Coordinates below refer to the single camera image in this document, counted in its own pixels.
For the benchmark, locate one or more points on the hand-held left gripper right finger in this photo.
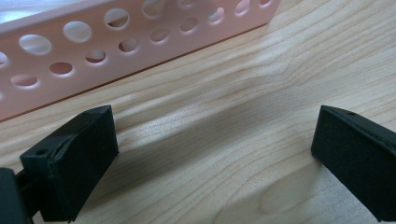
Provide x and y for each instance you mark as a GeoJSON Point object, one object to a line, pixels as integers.
{"type": "Point", "coordinates": [358, 155]}

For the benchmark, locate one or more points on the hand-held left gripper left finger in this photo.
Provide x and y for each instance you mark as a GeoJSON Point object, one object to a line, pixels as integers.
{"type": "Point", "coordinates": [74, 161]}

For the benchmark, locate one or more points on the pink perforated plastic basket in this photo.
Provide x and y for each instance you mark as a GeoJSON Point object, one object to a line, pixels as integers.
{"type": "Point", "coordinates": [140, 59]}

